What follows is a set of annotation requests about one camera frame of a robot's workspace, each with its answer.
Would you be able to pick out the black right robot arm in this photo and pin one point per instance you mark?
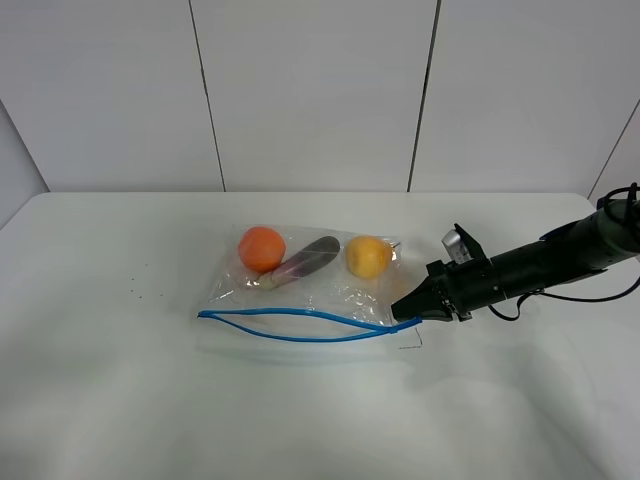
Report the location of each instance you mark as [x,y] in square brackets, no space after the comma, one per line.
[572,252]

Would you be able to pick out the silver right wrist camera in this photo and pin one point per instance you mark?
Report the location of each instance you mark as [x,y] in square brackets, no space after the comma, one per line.
[461,246]

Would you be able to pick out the purple eggplant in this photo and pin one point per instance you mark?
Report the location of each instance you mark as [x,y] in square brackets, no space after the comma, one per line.
[310,259]

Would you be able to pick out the yellow pear fruit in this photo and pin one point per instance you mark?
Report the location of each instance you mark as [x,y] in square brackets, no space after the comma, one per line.
[368,257]

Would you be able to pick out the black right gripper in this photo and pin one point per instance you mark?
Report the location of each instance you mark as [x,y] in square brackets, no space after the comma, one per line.
[451,291]

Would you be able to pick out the clear zip bag blue seal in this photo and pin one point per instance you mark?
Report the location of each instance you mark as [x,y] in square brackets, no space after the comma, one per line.
[329,306]

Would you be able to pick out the orange fruit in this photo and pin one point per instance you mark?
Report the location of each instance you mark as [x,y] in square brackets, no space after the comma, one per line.
[261,249]

